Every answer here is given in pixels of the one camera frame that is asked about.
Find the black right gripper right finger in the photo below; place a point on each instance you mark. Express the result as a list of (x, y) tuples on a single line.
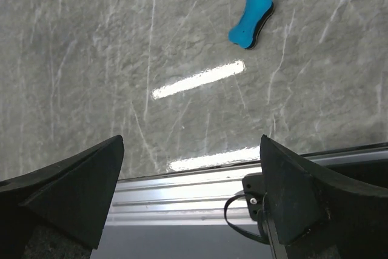
[(319, 211)]

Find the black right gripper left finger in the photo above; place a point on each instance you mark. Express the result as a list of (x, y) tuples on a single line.
[(59, 211)]

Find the blue bone-shaped whiteboard eraser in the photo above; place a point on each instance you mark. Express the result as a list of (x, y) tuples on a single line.
[(255, 15)]

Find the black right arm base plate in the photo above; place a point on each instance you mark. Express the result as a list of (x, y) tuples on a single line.
[(254, 189)]

